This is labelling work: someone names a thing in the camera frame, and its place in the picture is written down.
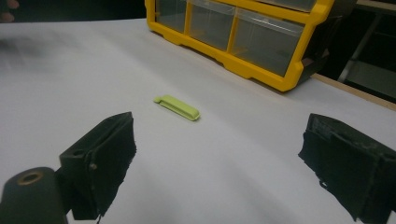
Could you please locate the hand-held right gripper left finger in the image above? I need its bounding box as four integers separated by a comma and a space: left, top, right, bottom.
59, 111, 138, 222

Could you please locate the grey metal stand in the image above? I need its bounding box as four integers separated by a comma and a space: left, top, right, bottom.
337, 0, 396, 101

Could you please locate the yellow black drawer organizer cabinet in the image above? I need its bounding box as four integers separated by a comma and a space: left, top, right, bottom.
144, 0, 358, 93

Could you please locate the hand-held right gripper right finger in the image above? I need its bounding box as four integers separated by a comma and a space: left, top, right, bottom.
298, 113, 396, 224

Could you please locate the clear plastic drawer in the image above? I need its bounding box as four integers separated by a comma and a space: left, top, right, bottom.
231, 8, 305, 77

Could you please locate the light green plastic clip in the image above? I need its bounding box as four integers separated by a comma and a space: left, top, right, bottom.
153, 94, 202, 122

